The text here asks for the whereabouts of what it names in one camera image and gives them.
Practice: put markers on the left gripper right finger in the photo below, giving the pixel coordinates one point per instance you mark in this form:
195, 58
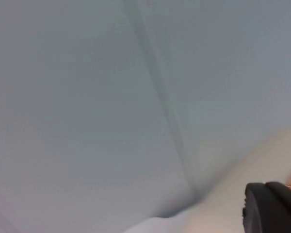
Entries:
289, 213

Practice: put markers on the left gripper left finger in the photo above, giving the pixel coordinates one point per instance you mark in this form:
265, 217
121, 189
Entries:
259, 208

